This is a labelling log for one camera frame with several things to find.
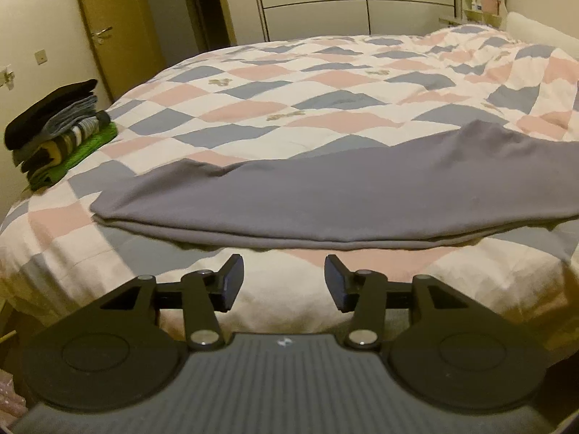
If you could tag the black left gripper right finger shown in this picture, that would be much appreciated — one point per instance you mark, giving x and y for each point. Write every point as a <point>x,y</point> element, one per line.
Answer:
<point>438,344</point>

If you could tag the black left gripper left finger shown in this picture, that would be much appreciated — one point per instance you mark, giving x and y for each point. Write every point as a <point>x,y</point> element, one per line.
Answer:
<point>131,343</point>

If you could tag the grey purple pants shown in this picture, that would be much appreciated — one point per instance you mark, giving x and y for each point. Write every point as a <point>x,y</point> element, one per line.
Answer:
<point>440,190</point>

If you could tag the pink patterned fabric pile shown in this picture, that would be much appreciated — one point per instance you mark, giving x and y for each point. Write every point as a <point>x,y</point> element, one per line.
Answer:
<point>12,405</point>

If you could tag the green folded towel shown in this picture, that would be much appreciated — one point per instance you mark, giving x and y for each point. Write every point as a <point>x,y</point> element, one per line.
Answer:
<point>53,175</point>

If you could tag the striped folded garment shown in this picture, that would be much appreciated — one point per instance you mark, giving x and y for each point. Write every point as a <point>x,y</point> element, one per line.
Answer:
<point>52,152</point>

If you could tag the black folded garment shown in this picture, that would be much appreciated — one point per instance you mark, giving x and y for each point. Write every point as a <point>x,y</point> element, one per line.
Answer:
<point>30,122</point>

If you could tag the blue grey folded garment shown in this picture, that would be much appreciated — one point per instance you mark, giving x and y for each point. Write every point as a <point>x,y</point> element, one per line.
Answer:
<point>67,117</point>

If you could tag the checkered pink blue quilt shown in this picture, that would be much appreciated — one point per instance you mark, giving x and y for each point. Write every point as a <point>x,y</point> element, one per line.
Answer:
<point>313,96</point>

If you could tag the wooden door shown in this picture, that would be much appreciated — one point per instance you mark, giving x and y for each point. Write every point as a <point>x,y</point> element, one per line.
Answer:
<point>124,42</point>

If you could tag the wall socket with plug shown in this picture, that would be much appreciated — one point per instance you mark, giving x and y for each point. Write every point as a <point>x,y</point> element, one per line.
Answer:
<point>7,77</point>

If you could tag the wall light switch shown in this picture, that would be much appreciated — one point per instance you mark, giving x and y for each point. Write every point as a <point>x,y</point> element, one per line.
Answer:
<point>41,57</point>

